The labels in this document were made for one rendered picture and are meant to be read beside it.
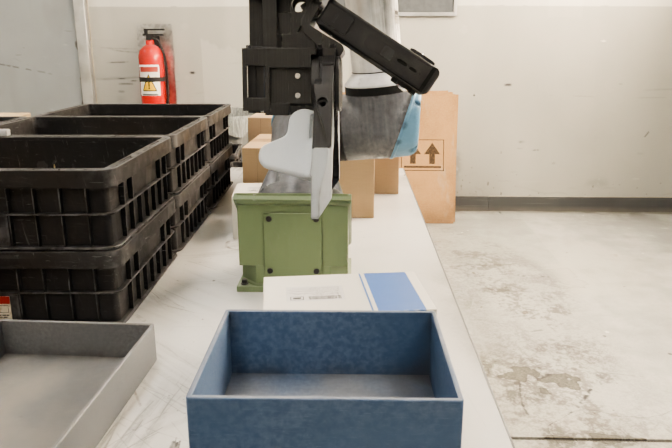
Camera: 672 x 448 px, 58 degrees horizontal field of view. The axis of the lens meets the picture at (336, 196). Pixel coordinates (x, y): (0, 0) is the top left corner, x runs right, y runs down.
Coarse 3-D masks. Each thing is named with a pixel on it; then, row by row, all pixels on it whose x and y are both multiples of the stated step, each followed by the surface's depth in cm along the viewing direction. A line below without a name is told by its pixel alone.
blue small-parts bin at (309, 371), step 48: (240, 336) 58; (288, 336) 58; (336, 336) 58; (384, 336) 58; (432, 336) 56; (192, 384) 45; (240, 384) 57; (288, 384) 57; (336, 384) 57; (384, 384) 57; (432, 384) 56; (192, 432) 44; (240, 432) 44; (288, 432) 44; (336, 432) 44; (384, 432) 44; (432, 432) 44
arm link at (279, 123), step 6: (276, 120) 104; (282, 120) 103; (288, 120) 102; (276, 126) 104; (282, 126) 102; (276, 132) 103; (282, 132) 102; (276, 138) 102; (342, 144) 101; (342, 150) 102; (342, 156) 104
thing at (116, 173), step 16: (160, 144) 98; (128, 160) 84; (144, 160) 90; (0, 176) 77; (16, 176) 77; (32, 176) 77; (48, 176) 77; (64, 176) 77; (80, 176) 77; (96, 176) 77; (112, 176) 78; (128, 176) 84
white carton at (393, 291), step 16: (400, 272) 81; (272, 288) 75; (288, 288) 75; (304, 288) 75; (320, 288) 75; (336, 288) 75; (352, 288) 75; (368, 288) 75; (384, 288) 75; (400, 288) 75; (416, 288) 75; (272, 304) 71; (288, 304) 71; (304, 304) 71; (320, 304) 71; (336, 304) 71; (352, 304) 71; (368, 304) 71; (384, 304) 71; (400, 304) 71; (416, 304) 71; (432, 304) 71
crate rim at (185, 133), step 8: (16, 120) 128; (24, 120) 130; (200, 120) 128; (184, 128) 115; (192, 128) 120; (200, 128) 127; (168, 136) 106; (176, 136) 108; (184, 136) 114; (192, 136) 120; (176, 144) 108
